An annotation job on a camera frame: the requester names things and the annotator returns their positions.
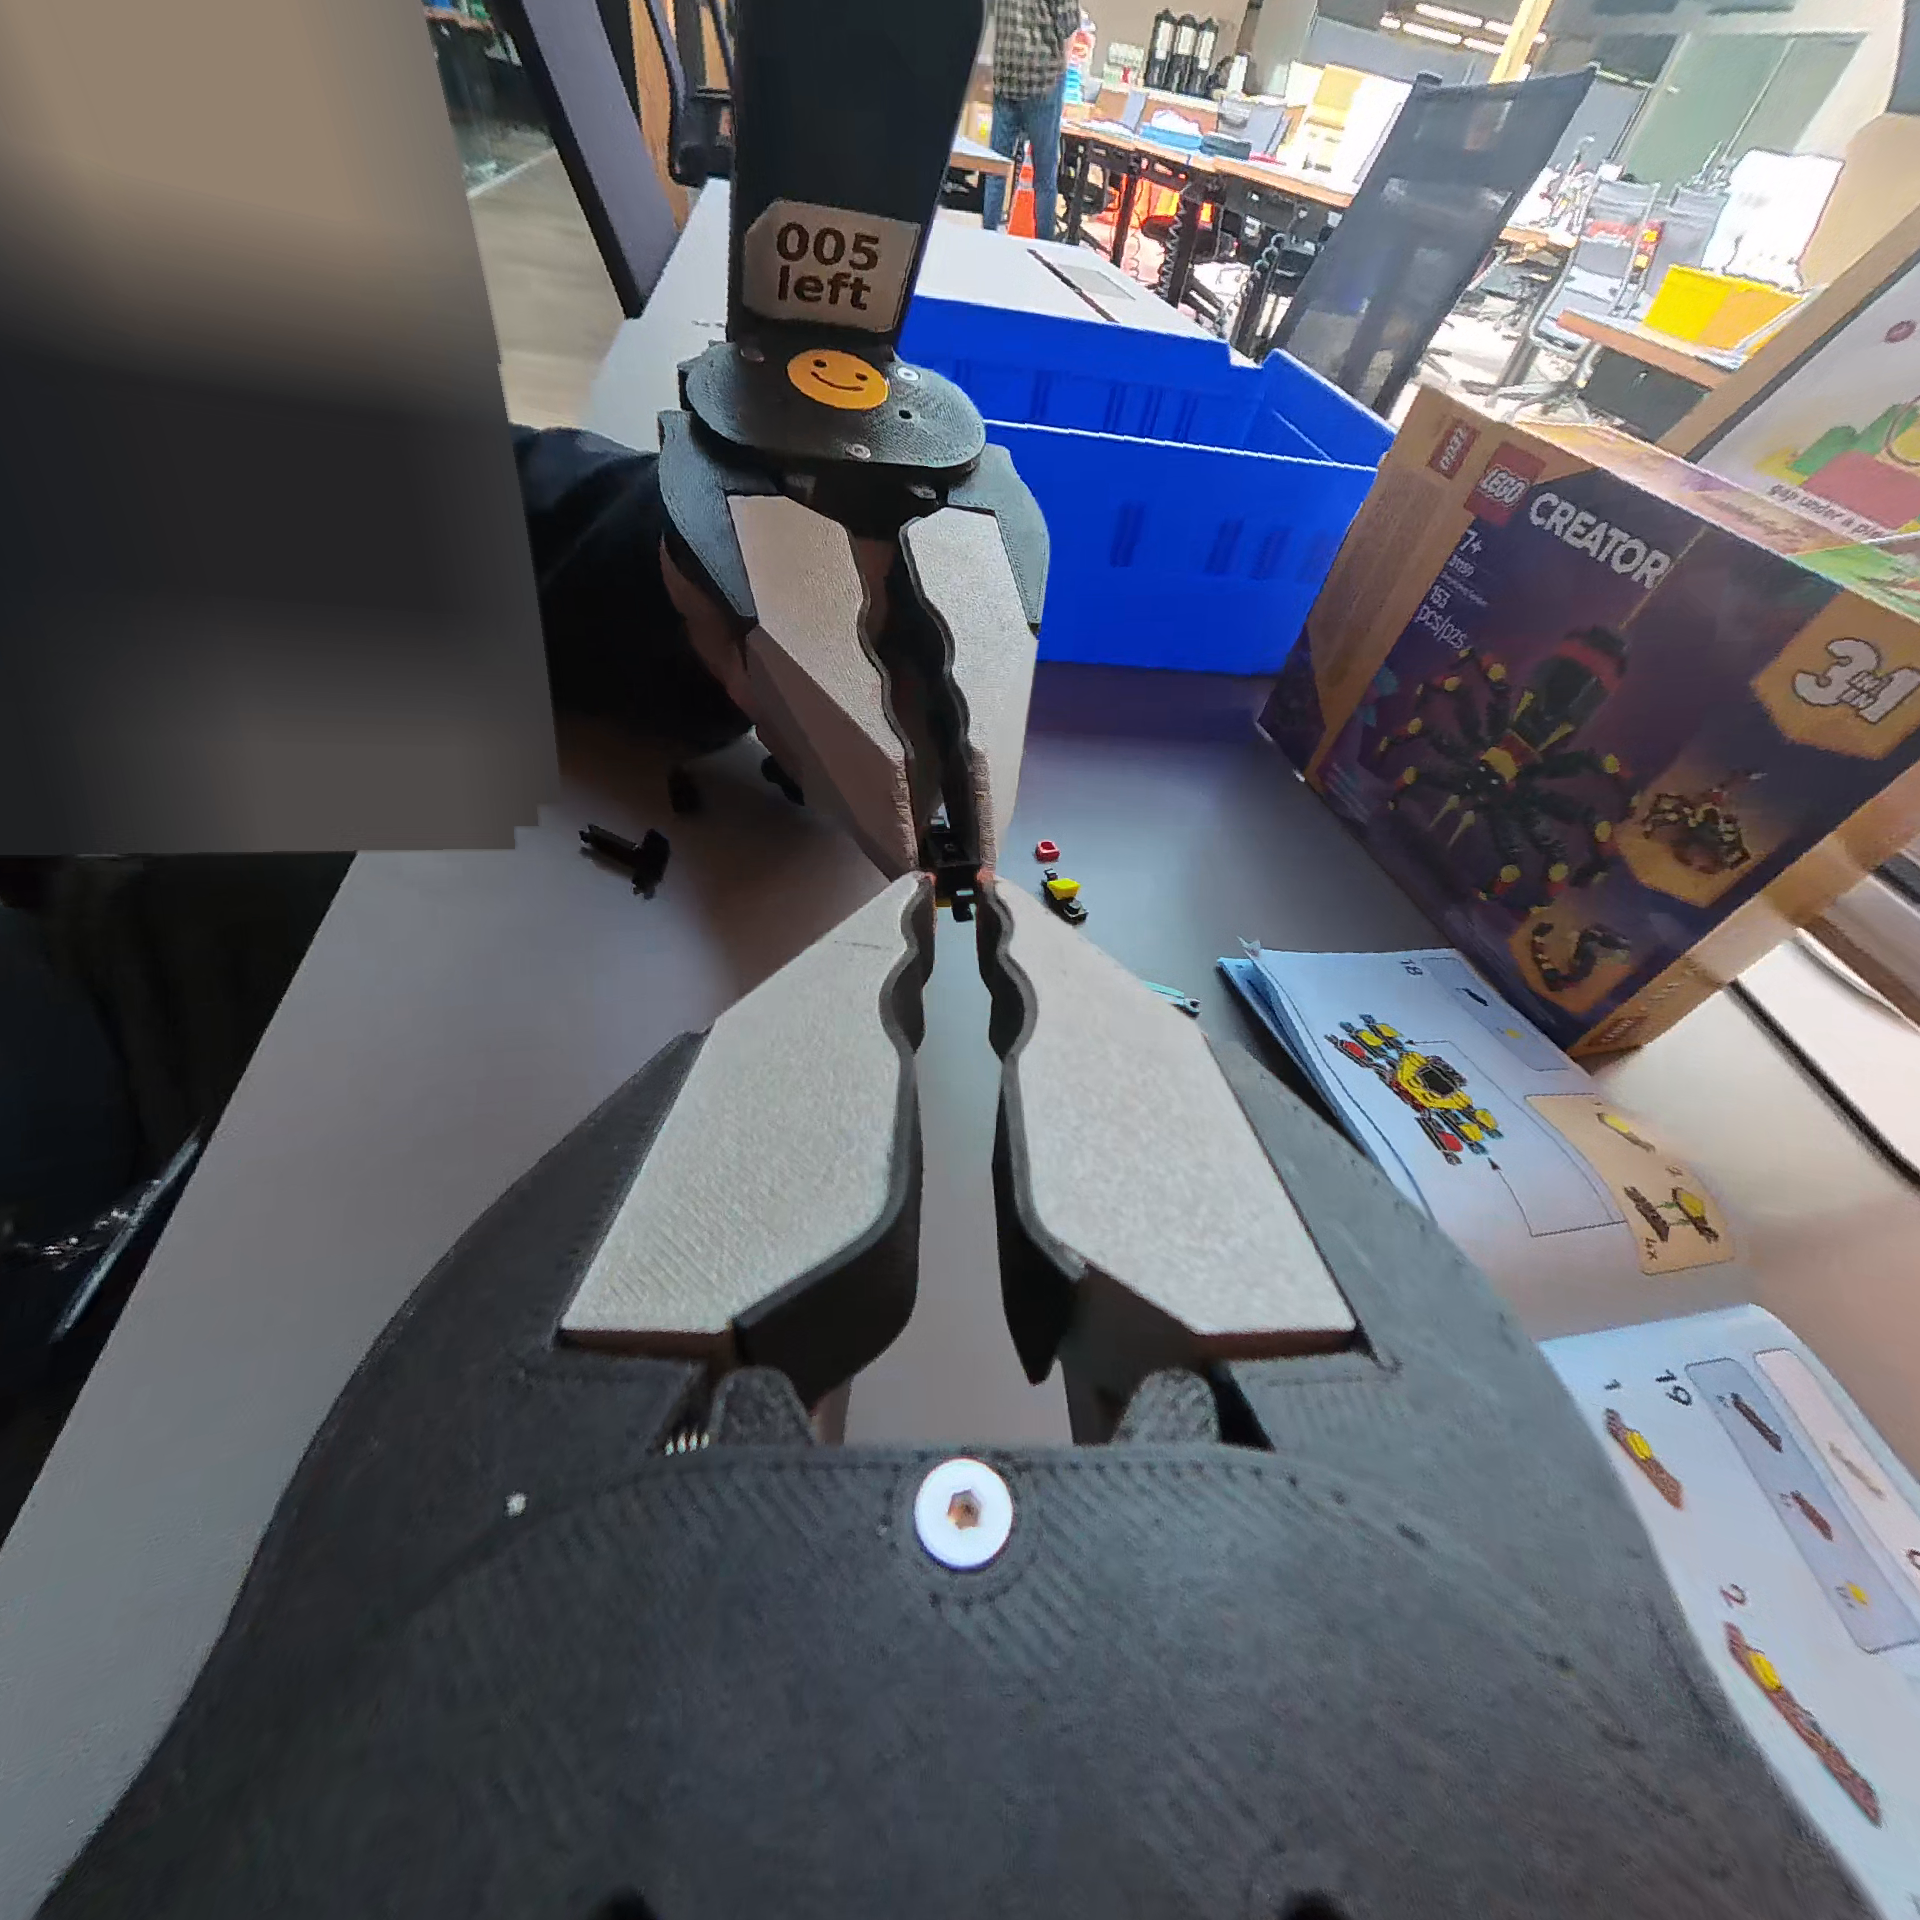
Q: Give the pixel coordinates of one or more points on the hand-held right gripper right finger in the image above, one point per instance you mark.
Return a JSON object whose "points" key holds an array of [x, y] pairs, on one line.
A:
{"points": [[1154, 1184]]}

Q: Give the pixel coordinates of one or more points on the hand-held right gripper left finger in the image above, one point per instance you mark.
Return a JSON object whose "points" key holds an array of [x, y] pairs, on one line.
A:
{"points": [[765, 1184]]}

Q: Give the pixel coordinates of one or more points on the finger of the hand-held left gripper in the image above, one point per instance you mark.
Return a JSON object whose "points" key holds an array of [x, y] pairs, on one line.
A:
{"points": [[983, 630], [818, 645]]}

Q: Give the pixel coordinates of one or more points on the black yellow lego assembly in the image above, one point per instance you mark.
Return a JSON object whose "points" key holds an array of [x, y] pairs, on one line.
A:
{"points": [[957, 879]]}

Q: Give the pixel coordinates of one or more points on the teal lego piece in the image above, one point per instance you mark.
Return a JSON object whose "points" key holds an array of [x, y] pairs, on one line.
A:
{"points": [[1174, 997]]}

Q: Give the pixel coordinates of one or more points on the yellow black lego piece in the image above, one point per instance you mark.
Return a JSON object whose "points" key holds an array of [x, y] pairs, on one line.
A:
{"points": [[1064, 897]]}

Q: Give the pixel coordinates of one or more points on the black lego connector piece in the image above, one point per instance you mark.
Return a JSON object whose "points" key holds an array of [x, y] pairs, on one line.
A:
{"points": [[639, 859]]}

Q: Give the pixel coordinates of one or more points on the lego instruction booklet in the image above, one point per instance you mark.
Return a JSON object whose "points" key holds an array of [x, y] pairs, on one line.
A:
{"points": [[1771, 1574], [1440, 1094]]}

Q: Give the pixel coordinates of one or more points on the purple lego set box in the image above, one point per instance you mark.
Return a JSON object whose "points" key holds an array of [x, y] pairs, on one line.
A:
{"points": [[1574, 704]]}

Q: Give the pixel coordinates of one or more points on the orange traffic cone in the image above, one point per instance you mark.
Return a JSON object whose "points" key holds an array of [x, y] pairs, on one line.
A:
{"points": [[1022, 203]]}

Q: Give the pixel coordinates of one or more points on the blue plastic bin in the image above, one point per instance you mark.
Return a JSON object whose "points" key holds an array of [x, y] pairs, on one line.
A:
{"points": [[1185, 511]]}

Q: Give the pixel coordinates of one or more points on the black mesh office chair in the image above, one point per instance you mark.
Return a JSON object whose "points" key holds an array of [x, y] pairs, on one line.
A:
{"points": [[1424, 225]]}

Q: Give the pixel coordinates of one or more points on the person's dark clothing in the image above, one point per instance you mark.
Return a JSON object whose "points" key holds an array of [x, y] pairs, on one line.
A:
{"points": [[120, 1141]]}

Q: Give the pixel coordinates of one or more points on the white flat tray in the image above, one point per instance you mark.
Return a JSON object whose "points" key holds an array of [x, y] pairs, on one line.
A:
{"points": [[1845, 1035]]}

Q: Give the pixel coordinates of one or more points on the yellow plastic bin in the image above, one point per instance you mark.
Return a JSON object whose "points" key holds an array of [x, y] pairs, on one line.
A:
{"points": [[1718, 308]]}

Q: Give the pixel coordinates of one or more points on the printed instruction sheet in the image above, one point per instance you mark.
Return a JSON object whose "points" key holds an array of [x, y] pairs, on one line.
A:
{"points": [[1860, 420]]}

